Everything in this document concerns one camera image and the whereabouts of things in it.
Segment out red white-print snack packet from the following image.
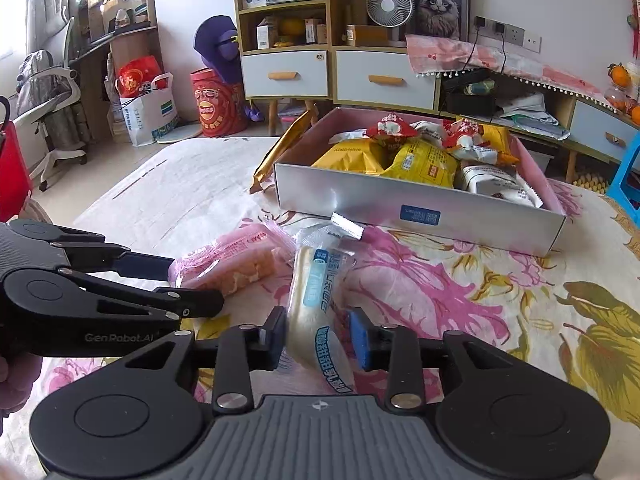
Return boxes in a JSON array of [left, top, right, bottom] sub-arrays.
[[366, 112, 419, 140]]

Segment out wooden shelf cabinet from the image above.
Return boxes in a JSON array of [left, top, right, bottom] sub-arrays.
[[232, 0, 335, 123]]

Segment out white green paper bag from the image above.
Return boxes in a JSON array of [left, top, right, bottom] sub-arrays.
[[120, 72, 180, 147]]

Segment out white blue bread packet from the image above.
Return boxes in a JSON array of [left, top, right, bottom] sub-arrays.
[[287, 212, 366, 397]]

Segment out white barcode box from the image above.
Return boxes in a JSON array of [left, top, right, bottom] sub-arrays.
[[256, 17, 279, 50]]

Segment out brown cardboard box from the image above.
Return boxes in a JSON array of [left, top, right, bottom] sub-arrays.
[[345, 24, 390, 47]]

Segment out small red snack packet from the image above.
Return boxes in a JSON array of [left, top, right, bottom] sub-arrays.
[[442, 117, 493, 166]]

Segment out grey curtain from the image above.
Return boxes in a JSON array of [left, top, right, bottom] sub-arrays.
[[25, 0, 77, 61]]

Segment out wide white drawer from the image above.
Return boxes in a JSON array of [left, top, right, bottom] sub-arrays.
[[336, 51, 437, 111]]

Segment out wooden desk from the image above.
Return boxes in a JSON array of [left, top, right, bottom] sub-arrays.
[[65, 0, 162, 133]]

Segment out round white base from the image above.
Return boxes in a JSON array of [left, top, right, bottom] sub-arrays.
[[160, 122, 205, 145]]

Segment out small pale blue drawer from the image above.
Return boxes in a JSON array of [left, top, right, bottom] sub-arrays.
[[570, 100, 640, 162]]

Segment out red hanging ornament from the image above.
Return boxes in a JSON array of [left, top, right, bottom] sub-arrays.
[[625, 0, 640, 61]]

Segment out large yellow snack packet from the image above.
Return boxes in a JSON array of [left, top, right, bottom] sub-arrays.
[[481, 124, 520, 167], [310, 137, 387, 176]]

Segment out small brown white box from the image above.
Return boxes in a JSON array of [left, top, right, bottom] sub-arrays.
[[304, 17, 329, 45]]

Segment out red printed drum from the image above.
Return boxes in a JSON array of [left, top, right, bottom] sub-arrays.
[[190, 67, 249, 137]]

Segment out small yellow labelled snack packet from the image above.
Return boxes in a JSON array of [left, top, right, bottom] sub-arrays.
[[382, 139, 459, 189]]

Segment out white folded plastic bags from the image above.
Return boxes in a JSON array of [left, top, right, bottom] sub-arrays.
[[492, 92, 571, 141]]

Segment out glass jar of oranges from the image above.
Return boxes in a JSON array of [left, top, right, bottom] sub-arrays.
[[604, 85, 639, 111]]

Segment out framed cat picture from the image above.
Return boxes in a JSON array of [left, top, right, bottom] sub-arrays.
[[400, 0, 471, 42]]

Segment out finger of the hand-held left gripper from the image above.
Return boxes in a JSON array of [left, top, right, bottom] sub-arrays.
[[60, 268, 225, 333], [9, 219, 176, 281]]

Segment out plain white snack packet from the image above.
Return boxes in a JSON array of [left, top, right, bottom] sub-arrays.
[[327, 129, 371, 144]]

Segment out pink fringed tablecloth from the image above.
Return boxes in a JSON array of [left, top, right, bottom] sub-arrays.
[[406, 34, 614, 112]]

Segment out pink cardboard box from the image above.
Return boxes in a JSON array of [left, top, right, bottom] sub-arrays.
[[272, 106, 572, 257]]

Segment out white black-print snack packet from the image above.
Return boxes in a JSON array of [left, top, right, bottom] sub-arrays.
[[410, 120, 451, 144]]

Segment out purple plush toy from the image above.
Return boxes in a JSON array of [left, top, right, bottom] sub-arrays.
[[194, 15, 247, 85]]

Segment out blue plastic stool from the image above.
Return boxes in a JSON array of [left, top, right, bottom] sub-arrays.
[[605, 134, 640, 211]]

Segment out black case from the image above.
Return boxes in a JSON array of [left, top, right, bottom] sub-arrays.
[[444, 69, 497, 116]]

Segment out gold cardboard lid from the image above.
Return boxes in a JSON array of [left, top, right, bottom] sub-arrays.
[[250, 106, 319, 195]]

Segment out floral printed blanket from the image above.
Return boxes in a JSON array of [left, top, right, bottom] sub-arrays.
[[0, 135, 640, 480]]

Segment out small white desk fan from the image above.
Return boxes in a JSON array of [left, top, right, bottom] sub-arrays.
[[366, 0, 414, 42]]

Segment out white office chair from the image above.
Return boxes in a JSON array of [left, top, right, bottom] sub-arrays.
[[12, 17, 90, 192]]

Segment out red gift bag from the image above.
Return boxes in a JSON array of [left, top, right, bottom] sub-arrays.
[[116, 56, 164, 99]]

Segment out white wall socket strip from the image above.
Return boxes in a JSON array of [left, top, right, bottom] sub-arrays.
[[472, 15, 544, 54]]

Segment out person's left hand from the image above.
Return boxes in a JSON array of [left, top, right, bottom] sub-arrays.
[[0, 355, 44, 412]]

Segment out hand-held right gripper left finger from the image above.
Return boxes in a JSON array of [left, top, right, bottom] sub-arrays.
[[117, 306, 289, 413]]

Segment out wooden TV stand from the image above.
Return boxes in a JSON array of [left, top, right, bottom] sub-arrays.
[[330, 45, 640, 187]]

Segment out pink clear bread packet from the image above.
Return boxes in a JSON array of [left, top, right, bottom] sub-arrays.
[[167, 222, 297, 299]]

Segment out yellow egg tray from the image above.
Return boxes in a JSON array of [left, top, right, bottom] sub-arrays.
[[572, 172, 609, 195]]

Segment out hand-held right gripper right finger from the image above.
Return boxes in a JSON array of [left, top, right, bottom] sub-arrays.
[[350, 308, 518, 411]]

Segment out white drawer with lock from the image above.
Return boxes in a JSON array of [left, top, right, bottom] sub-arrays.
[[241, 50, 329, 99]]

